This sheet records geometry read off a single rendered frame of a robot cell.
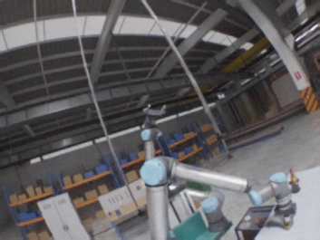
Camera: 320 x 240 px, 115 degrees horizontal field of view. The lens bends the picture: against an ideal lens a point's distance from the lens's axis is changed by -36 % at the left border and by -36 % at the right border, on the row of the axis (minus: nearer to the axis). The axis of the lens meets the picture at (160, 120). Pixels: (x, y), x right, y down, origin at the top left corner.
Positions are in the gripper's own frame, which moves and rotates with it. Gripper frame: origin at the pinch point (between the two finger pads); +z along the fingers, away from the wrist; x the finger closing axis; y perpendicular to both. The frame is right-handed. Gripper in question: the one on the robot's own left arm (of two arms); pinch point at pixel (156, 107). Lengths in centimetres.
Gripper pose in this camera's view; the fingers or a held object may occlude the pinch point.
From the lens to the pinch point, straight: 136.8
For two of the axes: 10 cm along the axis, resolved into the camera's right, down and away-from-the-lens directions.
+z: 2.8, -4.9, -8.2
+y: -1.2, -8.7, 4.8
